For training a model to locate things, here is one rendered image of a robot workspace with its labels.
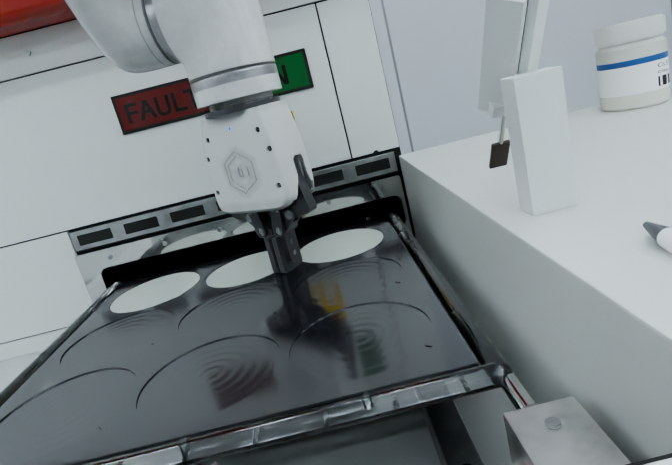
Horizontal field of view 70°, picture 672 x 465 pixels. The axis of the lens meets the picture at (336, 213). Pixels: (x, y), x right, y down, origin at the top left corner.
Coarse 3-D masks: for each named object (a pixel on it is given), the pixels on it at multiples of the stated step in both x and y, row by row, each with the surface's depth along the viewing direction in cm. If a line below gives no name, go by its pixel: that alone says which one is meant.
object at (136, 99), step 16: (128, 96) 60; (144, 96) 60; (160, 96) 60; (176, 96) 60; (192, 96) 60; (128, 112) 60; (144, 112) 60; (160, 112) 61; (176, 112) 61; (192, 112) 61; (128, 128) 61
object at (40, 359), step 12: (108, 288) 59; (96, 300) 56; (84, 312) 53; (72, 324) 50; (60, 336) 48; (48, 348) 45; (36, 360) 43; (24, 372) 41; (12, 384) 40; (0, 396) 38
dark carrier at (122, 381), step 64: (384, 256) 48; (128, 320) 48; (192, 320) 44; (256, 320) 41; (320, 320) 38; (384, 320) 36; (448, 320) 33; (64, 384) 38; (128, 384) 36; (192, 384) 33; (256, 384) 31; (320, 384) 30; (384, 384) 28; (0, 448) 32; (64, 448) 30; (128, 448) 28
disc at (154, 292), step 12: (168, 276) 59; (180, 276) 58; (192, 276) 57; (144, 288) 57; (156, 288) 56; (168, 288) 55; (180, 288) 54; (120, 300) 55; (132, 300) 54; (144, 300) 53; (156, 300) 52; (120, 312) 51
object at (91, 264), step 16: (384, 176) 64; (320, 192) 65; (336, 192) 63; (352, 192) 63; (368, 192) 63; (384, 192) 64; (400, 192) 64; (320, 208) 64; (336, 208) 64; (208, 224) 63; (224, 224) 63; (240, 224) 64; (144, 240) 63; (160, 240) 63; (176, 240) 64; (192, 240) 64; (208, 240) 64; (80, 256) 63; (96, 256) 64; (112, 256) 64; (128, 256) 64; (144, 256) 64; (80, 272) 64; (96, 272) 64; (96, 288) 65
